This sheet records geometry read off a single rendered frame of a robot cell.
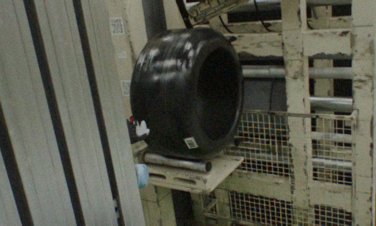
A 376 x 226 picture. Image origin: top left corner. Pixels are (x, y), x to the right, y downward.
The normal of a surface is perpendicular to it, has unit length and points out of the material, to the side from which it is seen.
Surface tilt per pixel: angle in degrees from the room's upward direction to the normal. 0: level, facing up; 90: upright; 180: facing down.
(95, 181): 90
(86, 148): 90
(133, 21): 90
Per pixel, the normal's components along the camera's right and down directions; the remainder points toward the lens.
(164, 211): 0.84, 0.06
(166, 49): -0.41, -0.57
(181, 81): 0.18, -0.07
